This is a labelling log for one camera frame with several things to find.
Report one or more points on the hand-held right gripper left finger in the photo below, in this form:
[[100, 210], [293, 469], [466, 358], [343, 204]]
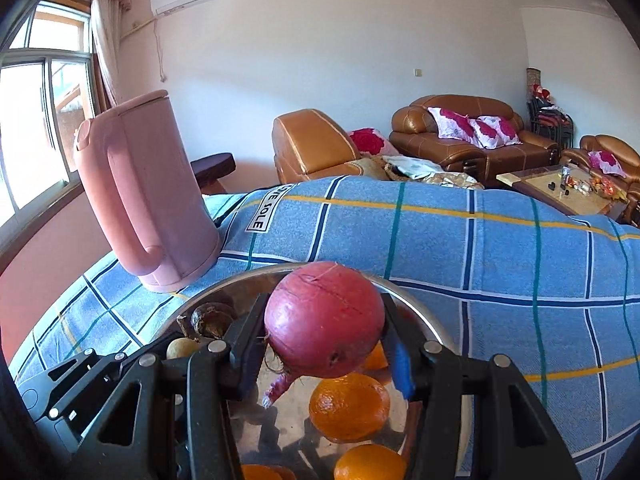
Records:
[[247, 360]]

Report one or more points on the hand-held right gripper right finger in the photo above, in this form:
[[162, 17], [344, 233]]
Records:
[[402, 370]]

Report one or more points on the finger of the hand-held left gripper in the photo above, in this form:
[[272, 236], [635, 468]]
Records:
[[110, 385], [75, 362]]

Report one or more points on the orange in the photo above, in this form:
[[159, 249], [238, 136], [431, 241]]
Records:
[[375, 360], [350, 405], [370, 465], [265, 473]]

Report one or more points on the dark brown wrinkled fruit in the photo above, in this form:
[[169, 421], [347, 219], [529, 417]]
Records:
[[210, 320]]

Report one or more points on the small brown kiwi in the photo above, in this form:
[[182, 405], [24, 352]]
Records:
[[181, 349]]

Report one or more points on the stainless steel bowl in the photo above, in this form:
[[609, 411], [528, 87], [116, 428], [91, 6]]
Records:
[[280, 440]]

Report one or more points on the blue plaid cloth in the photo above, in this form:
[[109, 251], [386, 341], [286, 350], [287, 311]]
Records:
[[500, 285]]

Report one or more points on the pink electric kettle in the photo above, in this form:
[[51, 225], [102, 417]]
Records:
[[145, 185]]

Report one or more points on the dark brown bench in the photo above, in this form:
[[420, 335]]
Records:
[[215, 167]]

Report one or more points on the white cloth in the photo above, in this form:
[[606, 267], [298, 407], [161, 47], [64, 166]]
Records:
[[412, 166]]

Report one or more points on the orange leather armchair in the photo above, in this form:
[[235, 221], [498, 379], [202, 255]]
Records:
[[310, 145]]

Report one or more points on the wooden coffee table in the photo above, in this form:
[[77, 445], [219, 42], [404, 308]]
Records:
[[540, 187]]

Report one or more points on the red floral pillow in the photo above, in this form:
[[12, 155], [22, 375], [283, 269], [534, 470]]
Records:
[[370, 141], [450, 124], [485, 132], [507, 129], [605, 162]]

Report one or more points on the window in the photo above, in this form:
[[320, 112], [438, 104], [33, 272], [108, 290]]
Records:
[[30, 135]]

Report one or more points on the brown leather three-seat sofa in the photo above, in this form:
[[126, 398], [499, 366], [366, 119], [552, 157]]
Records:
[[505, 160]]

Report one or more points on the small jar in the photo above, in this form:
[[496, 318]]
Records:
[[565, 175]]

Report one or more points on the pile of snacks and fruit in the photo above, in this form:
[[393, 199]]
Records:
[[600, 185]]

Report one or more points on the stacked black chairs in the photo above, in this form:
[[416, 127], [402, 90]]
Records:
[[550, 120]]

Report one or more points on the red plush toy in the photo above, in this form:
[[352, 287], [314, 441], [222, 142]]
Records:
[[540, 91]]

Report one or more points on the brown leather armchair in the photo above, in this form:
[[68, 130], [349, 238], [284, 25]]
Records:
[[625, 147]]

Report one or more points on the pink curtain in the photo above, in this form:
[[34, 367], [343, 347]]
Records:
[[107, 35]]

